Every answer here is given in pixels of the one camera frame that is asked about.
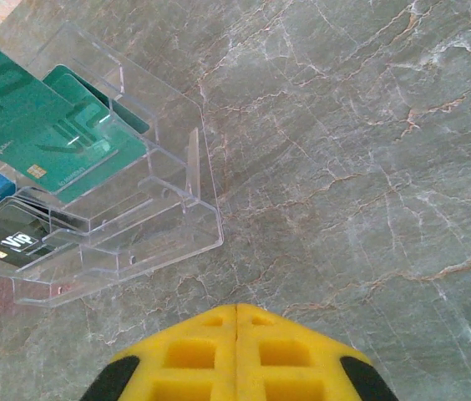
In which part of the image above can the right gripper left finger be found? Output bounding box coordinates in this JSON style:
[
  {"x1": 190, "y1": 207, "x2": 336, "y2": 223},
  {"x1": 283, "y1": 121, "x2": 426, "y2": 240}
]
[{"x1": 78, "y1": 303, "x2": 238, "y2": 401}]

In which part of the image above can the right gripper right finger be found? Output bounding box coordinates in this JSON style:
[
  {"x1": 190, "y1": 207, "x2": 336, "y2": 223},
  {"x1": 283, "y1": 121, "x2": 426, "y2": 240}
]
[{"x1": 235, "y1": 303, "x2": 399, "y2": 401}]

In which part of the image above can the clear acrylic card stand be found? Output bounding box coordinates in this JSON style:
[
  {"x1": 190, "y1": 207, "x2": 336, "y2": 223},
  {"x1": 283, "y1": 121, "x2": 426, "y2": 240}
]
[{"x1": 0, "y1": 20, "x2": 225, "y2": 309}]

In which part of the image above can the black VIP card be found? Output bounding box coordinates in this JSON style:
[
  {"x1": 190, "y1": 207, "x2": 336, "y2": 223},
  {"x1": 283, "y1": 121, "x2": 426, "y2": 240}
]
[{"x1": 0, "y1": 198, "x2": 59, "y2": 271}]

